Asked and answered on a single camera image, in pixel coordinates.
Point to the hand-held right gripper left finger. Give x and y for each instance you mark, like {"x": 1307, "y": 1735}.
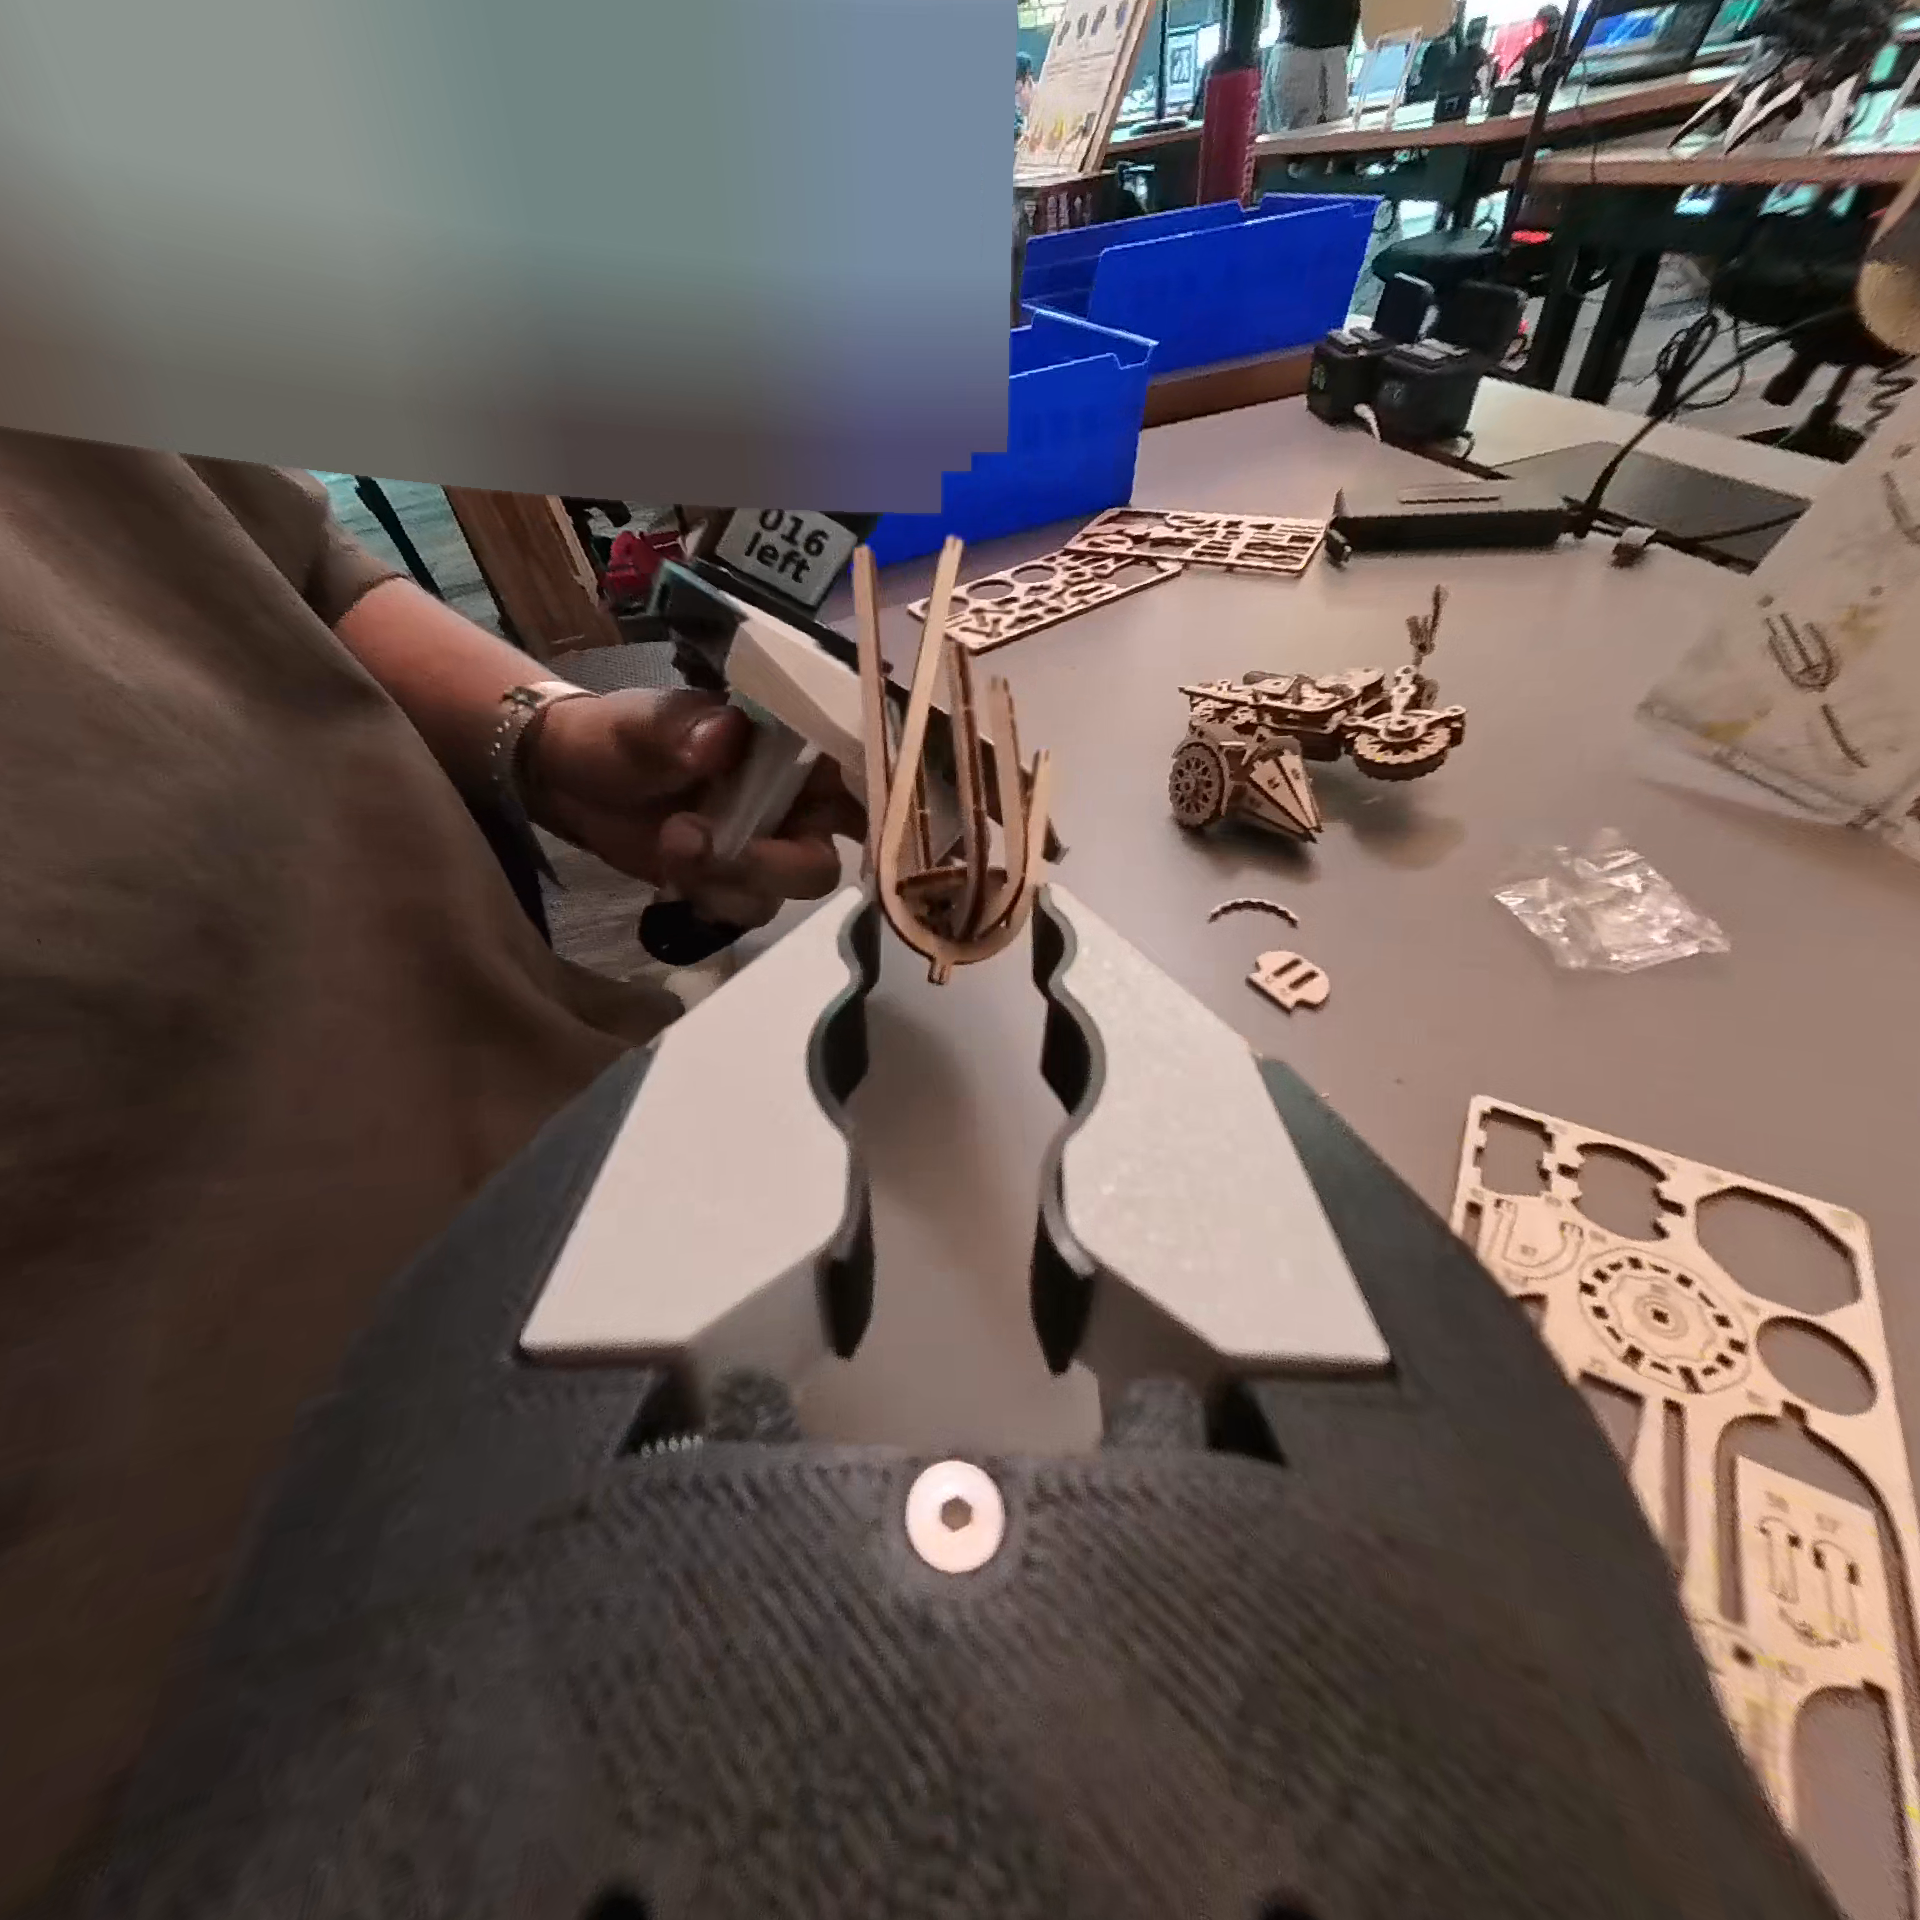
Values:
{"x": 705, "y": 1200}

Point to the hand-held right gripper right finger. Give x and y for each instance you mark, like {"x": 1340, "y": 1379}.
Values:
{"x": 1201, "y": 1200}

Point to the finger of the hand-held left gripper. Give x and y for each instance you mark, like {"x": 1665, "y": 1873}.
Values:
{"x": 796, "y": 683}

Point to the wooden model frame assembly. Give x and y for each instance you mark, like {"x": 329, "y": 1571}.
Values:
{"x": 937, "y": 915}

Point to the person's left forearm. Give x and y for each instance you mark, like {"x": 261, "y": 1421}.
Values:
{"x": 435, "y": 675}

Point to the grey desk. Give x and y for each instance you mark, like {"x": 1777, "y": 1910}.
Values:
{"x": 1424, "y": 974}

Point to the wooden office desk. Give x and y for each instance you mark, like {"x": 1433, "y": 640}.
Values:
{"x": 1500, "y": 133}

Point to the person's left hand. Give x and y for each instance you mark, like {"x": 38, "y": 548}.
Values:
{"x": 629, "y": 781}

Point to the wooden cabinet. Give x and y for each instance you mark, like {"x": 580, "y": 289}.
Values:
{"x": 524, "y": 569}

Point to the beige wrist watch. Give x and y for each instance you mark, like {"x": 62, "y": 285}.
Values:
{"x": 524, "y": 704}

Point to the round slotted wooden piece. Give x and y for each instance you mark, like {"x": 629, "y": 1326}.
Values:
{"x": 1276, "y": 983}

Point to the wooden part sheet round holes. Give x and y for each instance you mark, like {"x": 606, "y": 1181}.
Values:
{"x": 1049, "y": 609}

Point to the curved toothed wooden piece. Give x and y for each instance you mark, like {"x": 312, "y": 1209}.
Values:
{"x": 1254, "y": 907}

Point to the blue plastic bin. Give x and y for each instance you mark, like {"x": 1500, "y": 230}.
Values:
{"x": 1230, "y": 285}
{"x": 1065, "y": 452}

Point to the wooden motorcycle model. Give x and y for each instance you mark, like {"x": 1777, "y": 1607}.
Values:
{"x": 1276, "y": 781}

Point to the narrow wooden part sheet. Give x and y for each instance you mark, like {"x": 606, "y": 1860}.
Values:
{"x": 1201, "y": 543}

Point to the wooden part sheet gear pattern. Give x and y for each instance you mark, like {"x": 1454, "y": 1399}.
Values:
{"x": 1622, "y": 1320}

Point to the crumpled clear plastic wrap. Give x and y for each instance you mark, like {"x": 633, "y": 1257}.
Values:
{"x": 1606, "y": 901}

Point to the black battery charger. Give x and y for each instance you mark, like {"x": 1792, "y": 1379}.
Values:
{"x": 1342, "y": 376}
{"x": 1424, "y": 393}

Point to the long black flat box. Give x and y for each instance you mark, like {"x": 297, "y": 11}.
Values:
{"x": 1441, "y": 524}

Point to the printed poster board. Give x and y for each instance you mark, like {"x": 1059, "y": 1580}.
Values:
{"x": 1080, "y": 76}

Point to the printed instruction paper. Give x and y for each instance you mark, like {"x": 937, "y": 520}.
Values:
{"x": 1830, "y": 629}

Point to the black laptop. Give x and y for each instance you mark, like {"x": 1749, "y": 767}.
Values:
{"x": 1695, "y": 504}

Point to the red post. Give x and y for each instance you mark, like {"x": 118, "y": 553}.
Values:
{"x": 1230, "y": 135}

